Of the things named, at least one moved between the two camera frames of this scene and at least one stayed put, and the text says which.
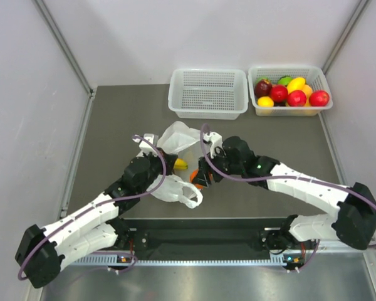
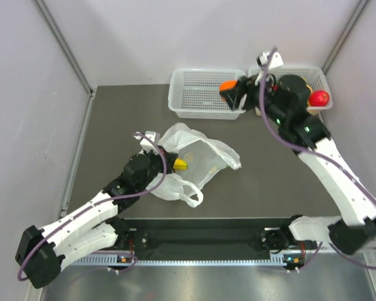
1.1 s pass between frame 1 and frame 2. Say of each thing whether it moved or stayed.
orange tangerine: moved
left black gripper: stayed
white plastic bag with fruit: stayed
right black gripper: moved
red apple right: stayed
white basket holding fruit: stayed
